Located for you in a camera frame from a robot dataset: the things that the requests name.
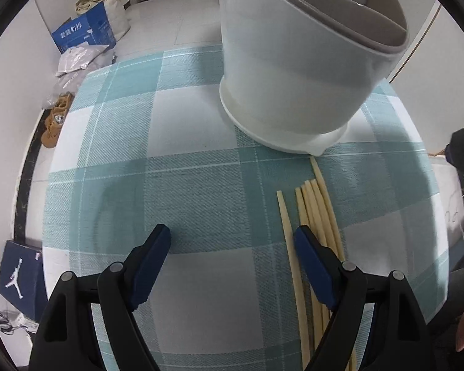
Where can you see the white plastic bag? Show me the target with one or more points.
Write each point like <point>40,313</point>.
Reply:
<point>81,58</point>

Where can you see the brown suede shoe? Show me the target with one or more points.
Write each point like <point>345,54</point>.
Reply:
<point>51,133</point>
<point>64,102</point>

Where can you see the grey plastic bag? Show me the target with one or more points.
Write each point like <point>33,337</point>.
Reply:
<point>67,85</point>

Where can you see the person's dark trousers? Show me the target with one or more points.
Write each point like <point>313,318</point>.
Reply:
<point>454,290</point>

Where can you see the blue cardboard box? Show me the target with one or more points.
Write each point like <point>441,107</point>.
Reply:
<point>85,31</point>

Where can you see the white utensil holder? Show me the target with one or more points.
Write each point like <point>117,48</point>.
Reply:
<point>294,65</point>

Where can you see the white mattress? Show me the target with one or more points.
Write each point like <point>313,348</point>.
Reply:
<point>446,185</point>

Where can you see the teal plaid tablecloth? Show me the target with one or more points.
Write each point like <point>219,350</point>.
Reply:
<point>178,123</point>

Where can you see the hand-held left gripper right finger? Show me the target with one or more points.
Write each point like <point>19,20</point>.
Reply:
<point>313,262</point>

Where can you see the blue shoebox with white figure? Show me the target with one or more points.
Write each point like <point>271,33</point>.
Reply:
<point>19,274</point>

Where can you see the beige tote bag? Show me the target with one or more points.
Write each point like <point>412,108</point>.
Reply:
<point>92,2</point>

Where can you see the bunch of chopsticks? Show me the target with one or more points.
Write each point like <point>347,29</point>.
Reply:
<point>313,208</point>

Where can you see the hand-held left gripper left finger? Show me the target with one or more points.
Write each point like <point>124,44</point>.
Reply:
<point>150,266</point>

